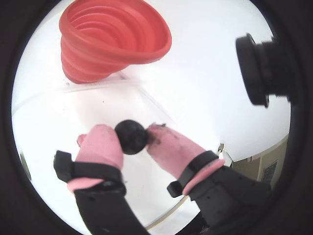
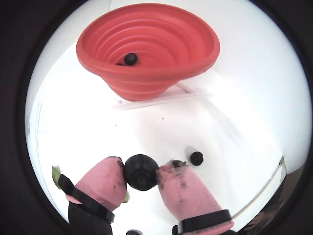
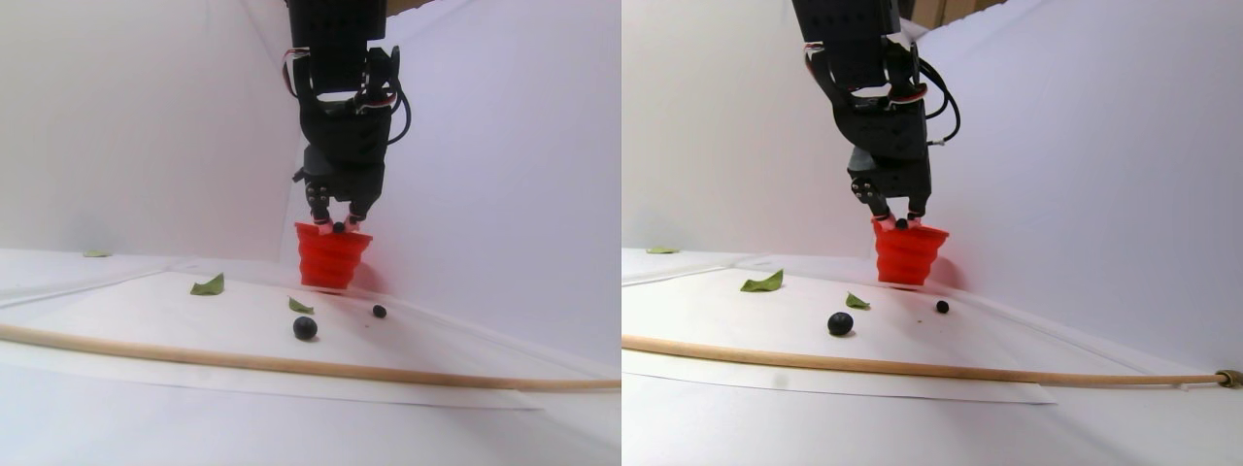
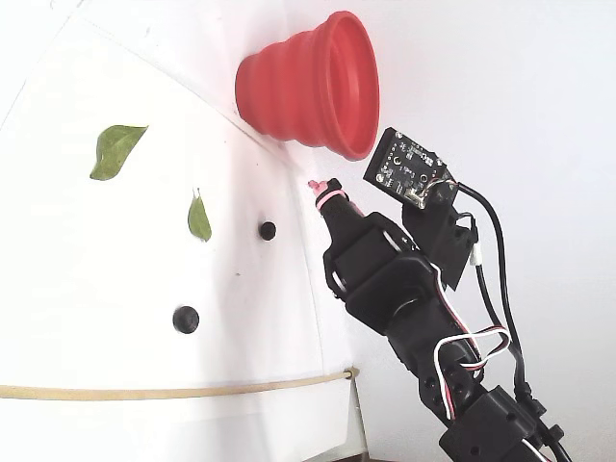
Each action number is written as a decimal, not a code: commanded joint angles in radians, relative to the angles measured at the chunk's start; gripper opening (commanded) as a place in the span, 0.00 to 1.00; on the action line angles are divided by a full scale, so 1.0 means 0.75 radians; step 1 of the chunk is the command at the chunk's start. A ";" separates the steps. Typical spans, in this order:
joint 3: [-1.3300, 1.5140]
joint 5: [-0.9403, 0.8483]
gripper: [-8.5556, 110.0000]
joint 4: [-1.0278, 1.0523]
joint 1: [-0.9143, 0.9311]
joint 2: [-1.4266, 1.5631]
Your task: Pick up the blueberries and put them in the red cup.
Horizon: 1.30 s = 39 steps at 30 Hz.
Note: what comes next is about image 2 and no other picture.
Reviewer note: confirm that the pink padded gripper finger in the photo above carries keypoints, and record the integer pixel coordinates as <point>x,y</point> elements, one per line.
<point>188,195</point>
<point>102,183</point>

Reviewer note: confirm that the red collapsible silicone cup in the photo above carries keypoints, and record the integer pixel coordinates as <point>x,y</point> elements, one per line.
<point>146,80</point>

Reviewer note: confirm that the white board panel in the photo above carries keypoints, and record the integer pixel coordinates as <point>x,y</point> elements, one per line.
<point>171,137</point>

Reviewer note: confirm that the small brass end fitting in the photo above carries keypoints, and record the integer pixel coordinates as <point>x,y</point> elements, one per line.
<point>283,160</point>

